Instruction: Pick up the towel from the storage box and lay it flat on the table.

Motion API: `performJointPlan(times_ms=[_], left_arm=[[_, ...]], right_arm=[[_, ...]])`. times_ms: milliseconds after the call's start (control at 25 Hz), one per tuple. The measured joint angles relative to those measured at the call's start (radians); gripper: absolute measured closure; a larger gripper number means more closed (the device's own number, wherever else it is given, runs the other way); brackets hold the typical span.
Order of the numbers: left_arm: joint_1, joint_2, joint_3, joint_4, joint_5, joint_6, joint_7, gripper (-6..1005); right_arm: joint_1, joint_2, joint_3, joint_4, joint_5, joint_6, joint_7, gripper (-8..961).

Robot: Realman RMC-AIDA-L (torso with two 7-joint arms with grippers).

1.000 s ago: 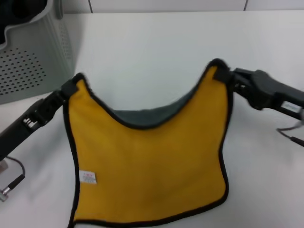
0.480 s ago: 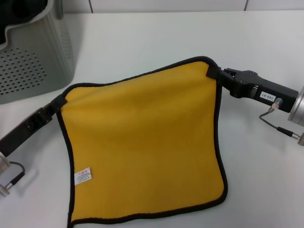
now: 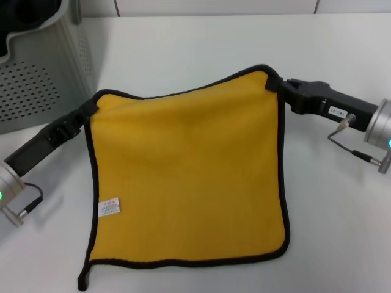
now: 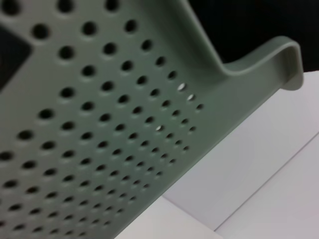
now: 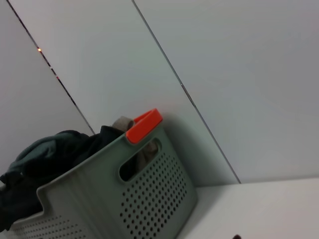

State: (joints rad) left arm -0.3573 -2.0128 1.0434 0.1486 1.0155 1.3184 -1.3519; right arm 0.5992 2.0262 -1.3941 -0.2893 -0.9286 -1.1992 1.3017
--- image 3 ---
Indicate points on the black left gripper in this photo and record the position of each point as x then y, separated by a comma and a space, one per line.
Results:
33, 149

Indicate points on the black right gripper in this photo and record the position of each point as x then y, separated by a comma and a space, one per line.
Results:
317, 97

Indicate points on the yellow and green black-edged towel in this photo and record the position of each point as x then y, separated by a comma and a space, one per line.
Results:
189, 152

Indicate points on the white and silver right arm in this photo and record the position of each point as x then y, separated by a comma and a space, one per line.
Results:
380, 125

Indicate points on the white and silver left arm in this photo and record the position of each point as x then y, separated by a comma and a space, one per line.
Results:
9, 186

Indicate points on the grey perforated storage box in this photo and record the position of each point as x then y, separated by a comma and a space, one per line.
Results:
46, 61

